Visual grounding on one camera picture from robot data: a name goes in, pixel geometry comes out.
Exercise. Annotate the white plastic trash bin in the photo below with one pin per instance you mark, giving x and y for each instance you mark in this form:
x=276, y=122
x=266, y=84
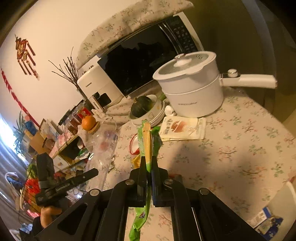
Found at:
x=283, y=205

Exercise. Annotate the large orange fruit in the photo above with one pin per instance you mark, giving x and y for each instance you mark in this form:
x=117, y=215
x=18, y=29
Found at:
x=88, y=122

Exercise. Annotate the blue white carton box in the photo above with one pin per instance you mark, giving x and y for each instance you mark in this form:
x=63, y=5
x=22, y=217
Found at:
x=266, y=223

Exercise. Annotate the green snack wrapper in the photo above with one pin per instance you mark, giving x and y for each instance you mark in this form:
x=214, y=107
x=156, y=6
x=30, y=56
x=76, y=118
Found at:
x=149, y=144

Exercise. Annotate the white stacked bowls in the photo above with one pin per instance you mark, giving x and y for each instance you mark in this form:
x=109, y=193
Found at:
x=154, y=116

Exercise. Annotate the white air fryer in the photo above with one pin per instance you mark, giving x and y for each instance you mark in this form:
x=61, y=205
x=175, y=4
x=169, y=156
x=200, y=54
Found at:
x=99, y=89

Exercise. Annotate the floral microwave cover cloth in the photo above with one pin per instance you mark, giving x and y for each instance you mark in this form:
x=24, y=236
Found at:
x=125, y=22

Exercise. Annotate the dry twig bouquet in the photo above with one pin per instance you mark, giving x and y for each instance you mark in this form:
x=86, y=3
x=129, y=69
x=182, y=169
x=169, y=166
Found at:
x=68, y=70

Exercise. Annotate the clear glass jar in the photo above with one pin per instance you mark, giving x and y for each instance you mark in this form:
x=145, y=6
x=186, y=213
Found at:
x=103, y=142

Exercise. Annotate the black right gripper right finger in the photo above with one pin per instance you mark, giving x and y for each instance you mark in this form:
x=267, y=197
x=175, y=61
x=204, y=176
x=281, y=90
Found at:
x=160, y=196

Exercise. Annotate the red wall ornament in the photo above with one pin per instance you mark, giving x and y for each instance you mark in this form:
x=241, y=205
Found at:
x=24, y=56

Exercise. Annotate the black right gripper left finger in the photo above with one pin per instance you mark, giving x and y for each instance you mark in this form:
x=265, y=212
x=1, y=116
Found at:
x=138, y=192

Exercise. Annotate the cork jar lid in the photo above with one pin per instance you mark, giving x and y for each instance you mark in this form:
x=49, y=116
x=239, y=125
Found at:
x=95, y=128

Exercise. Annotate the black microwave oven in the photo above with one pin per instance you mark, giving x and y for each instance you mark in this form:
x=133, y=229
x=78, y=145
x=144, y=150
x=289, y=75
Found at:
x=131, y=61

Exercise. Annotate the white electric cooking pot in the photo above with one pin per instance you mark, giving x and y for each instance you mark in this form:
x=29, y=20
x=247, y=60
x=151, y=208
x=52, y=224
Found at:
x=193, y=84

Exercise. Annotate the white orange sauce packet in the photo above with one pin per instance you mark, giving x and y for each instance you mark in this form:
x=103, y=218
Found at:
x=180, y=128

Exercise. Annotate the red label spice jar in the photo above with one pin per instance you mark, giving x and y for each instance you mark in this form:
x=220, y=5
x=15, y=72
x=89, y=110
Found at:
x=83, y=112

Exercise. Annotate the person's left hand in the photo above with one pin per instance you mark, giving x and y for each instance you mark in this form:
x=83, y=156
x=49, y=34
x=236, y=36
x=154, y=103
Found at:
x=50, y=212

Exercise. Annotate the garlic bulb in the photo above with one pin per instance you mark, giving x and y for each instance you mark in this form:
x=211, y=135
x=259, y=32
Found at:
x=169, y=111

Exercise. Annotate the dark green squash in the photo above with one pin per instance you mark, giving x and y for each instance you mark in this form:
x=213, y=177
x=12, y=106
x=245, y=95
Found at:
x=141, y=106

